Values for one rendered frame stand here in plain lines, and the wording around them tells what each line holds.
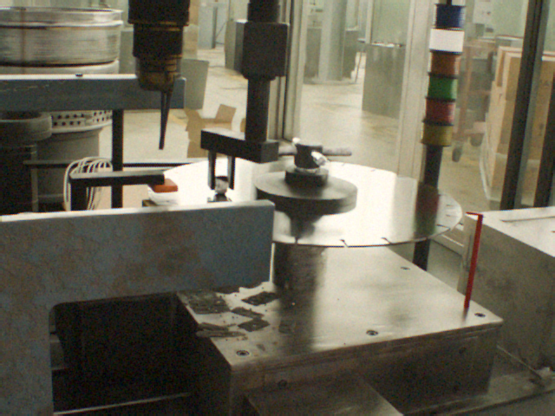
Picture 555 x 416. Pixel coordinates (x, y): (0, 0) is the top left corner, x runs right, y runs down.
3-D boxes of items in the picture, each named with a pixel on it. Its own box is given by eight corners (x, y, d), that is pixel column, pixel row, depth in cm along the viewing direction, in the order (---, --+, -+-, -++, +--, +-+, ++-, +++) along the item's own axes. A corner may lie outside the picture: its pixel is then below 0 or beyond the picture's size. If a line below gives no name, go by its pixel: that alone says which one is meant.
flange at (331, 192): (334, 214, 71) (336, 189, 70) (233, 194, 76) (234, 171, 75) (371, 191, 81) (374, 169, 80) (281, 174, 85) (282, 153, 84)
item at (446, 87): (443, 95, 102) (446, 74, 101) (463, 100, 98) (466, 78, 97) (417, 94, 100) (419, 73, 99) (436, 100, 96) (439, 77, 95)
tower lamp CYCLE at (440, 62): (446, 73, 101) (448, 51, 100) (466, 77, 97) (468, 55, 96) (420, 71, 99) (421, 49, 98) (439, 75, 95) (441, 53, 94)
